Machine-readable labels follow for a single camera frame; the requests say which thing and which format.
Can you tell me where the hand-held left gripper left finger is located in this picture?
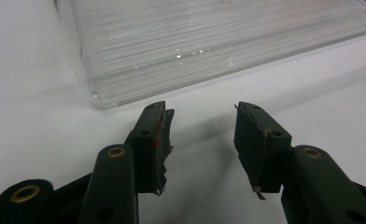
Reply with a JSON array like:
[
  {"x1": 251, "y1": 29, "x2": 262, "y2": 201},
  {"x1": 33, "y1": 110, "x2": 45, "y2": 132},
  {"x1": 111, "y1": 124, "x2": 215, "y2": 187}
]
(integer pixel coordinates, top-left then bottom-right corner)
[{"x1": 129, "y1": 101, "x2": 176, "y2": 196}]

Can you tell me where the clear plastic container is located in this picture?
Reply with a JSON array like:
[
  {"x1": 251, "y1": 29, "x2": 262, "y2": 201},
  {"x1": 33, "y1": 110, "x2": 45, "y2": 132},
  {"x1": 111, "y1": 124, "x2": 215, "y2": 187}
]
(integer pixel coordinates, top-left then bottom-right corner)
[{"x1": 54, "y1": 0, "x2": 366, "y2": 110}]

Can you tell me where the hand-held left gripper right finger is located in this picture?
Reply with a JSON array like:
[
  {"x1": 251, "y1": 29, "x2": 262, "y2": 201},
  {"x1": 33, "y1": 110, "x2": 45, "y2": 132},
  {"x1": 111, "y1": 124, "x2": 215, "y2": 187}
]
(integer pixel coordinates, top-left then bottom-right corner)
[{"x1": 233, "y1": 101, "x2": 292, "y2": 201}]

